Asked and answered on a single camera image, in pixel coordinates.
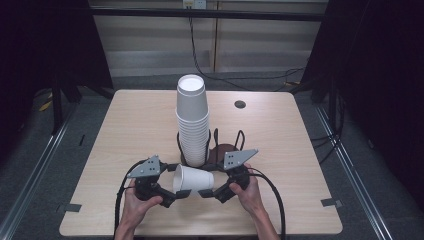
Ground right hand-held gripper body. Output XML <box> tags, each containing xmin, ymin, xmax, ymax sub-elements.
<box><xmin>222</xmin><ymin>148</ymin><xmax>259</xmax><ymax>193</ymax></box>

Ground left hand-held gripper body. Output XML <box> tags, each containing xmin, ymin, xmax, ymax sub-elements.
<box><xmin>126</xmin><ymin>154</ymin><xmax>168</xmax><ymax>202</ymax></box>

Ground black wire cup holder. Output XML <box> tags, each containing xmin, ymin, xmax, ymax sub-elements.
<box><xmin>176</xmin><ymin>128</ymin><xmax>247</xmax><ymax>169</ymax></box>

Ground single white paper cup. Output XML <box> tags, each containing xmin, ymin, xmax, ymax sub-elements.
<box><xmin>172</xmin><ymin>163</ymin><xmax>215</xmax><ymax>194</ymax></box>

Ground stack of white paper cups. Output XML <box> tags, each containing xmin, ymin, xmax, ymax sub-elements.
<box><xmin>175</xmin><ymin>73</ymin><xmax>211</xmax><ymax>168</ymax></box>

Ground person's right hand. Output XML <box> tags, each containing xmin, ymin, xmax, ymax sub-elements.
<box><xmin>228</xmin><ymin>163</ymin><xmax>268</xmax><ymax>218</ymax></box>

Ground person's left hand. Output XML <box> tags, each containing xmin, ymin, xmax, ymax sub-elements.
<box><xmin>120</xmin><ymin>178</ymin><xmax>164</xmax><ymax>231</ymax></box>

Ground grey tape strip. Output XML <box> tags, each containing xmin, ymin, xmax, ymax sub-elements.
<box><xmin>320</xmin><ymin>197</ymin><xmax>344</xmax><ymax>208</ymax></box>
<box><xmin>55</xmin><ymin>203</ymin><xmax>83</xmax><ymax>214</ymax></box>

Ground black metal stand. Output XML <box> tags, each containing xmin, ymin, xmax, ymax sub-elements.
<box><xmin>49</xmin><ymin>78</ymin><xmax>66</xmax><ymax>136</ymax></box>

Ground yellow floor tape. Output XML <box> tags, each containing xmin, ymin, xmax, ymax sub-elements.
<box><xmin>38</xmin><ymin>92</ymin><xmax>54</xmax><ymax>113</ymax></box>

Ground black horizontal bar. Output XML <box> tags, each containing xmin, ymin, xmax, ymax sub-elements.
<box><xmin>89</xmin><ymin>7</ymin><xmax>329</xmax><ymax>23</ymax></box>

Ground dark curtain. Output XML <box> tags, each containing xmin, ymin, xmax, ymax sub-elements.
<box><xmin>0</xmin><ymin>0</ymin><xmax>114</xmax><ymax>164</ymax></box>
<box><xmin>301</xmin><ymin>0</ymin><xmax>424</xmax><ymax>211</ymax></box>

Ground left hand-held gripper cable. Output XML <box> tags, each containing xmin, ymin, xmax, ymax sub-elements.
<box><xmin>113</xmin><ymin>159</ymin><xmax>148</xmax><ymax>240</ymax></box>

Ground hand-held gripper cable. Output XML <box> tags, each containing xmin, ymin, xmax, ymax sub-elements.
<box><xmin>113</xmin><ymin>159</ymin><xmax>148</xmax><ymax>240</ymax></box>
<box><xmin>246</xmin><ymin>167</ymin><xmax>288</xmax><ymax>240</ymax></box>

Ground right hand-held gripper cable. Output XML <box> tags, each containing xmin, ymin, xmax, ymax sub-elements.
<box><xmin>246</xmin><ymin>167</ymin><xmax>288</xmax><ymax>240</ymax></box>

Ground bundle of black floor cables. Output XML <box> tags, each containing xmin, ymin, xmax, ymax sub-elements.
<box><xmin>309</xmin><ymin>93</ymin><xmax>346</xmax><ymax>165</ymax></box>

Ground metal floor rail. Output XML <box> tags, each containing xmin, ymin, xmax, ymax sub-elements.
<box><xmin>314</xmin><ymin>104</ymin><xmax>398</xmax><ymax>240</ymax></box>
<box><xmin>0</xmin><ymin>109</ymin><xmax>79</xmax><ymax>240</ymax></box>

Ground black power cable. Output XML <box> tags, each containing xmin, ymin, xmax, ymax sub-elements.
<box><xmin>188</xmin><ymin>8</ymin><xmax>306</xmax><ymax>93</ymax></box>

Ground white wall socket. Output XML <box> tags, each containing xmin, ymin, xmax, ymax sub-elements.
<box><xmin>182</xmin><ymin>0</ymin><xmax>208</xmax><ymax>10</ymax></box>

